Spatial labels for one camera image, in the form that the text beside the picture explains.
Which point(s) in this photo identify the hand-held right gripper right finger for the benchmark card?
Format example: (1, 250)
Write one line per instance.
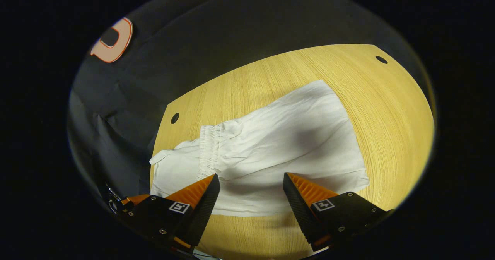
(301, 213)

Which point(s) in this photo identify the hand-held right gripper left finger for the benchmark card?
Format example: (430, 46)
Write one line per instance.
(203, 213)

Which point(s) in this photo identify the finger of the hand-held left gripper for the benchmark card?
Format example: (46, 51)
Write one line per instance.
(133, 200)

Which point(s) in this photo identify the white jeans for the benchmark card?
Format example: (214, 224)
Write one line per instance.
(290, 136)

